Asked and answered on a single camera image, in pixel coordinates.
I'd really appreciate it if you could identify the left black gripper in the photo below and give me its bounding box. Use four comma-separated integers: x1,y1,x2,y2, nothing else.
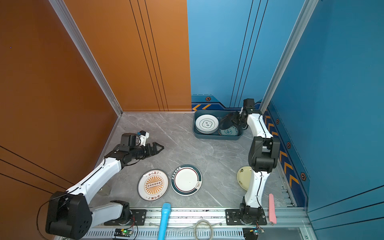
130,142,164,161

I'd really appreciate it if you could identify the teal patterned small plate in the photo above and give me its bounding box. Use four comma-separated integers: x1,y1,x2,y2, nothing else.
219,125,239,136

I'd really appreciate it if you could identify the white flower plate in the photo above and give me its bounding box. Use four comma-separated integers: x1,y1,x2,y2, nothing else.
195,114,219,134

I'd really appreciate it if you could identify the large orange sunburst plate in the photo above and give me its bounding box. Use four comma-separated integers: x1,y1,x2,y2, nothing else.
137,169,170,202

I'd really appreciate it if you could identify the white plate dark green rim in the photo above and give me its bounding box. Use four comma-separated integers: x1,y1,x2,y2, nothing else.
171,165,203,196

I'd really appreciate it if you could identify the cream yellow plate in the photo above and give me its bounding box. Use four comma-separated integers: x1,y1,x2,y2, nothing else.
237,166,253,191

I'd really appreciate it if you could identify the black plate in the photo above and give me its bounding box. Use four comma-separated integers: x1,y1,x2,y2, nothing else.
219,112,240,130

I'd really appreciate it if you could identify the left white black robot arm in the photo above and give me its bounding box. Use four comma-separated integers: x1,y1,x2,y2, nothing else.
45,131,165,240

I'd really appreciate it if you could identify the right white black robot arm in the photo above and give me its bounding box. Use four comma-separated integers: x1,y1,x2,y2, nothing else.
240,99,281,225

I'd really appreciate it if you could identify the teal plastic bin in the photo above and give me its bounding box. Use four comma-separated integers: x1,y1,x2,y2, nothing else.
193,110,244,141

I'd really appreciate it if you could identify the left green circuit board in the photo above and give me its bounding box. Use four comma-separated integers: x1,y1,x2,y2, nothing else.
114,228,134,240

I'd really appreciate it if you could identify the green circuit board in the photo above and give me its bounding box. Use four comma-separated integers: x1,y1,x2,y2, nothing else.
243,227,265,240
114,228,134,240

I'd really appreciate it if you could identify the right green circuit board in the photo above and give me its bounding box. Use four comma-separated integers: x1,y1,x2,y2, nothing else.
243,227,265,240

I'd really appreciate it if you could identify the light blue handle tool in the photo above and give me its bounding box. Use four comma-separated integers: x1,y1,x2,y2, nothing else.
157,203,172,240

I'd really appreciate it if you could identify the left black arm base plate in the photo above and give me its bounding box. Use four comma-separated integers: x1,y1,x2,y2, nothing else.
104,210,147,227

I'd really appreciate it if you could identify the coiled grey cable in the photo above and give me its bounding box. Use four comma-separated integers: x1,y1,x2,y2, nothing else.
193,219,214,240

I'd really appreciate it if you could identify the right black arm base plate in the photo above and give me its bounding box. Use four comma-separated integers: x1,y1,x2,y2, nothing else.
225,209,267,226

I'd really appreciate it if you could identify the pink handle tool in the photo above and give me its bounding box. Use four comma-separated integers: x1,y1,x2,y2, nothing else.
268,194,277,225

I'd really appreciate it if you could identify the aluminium frame rail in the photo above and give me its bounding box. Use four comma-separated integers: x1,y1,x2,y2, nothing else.
83,207,317,240

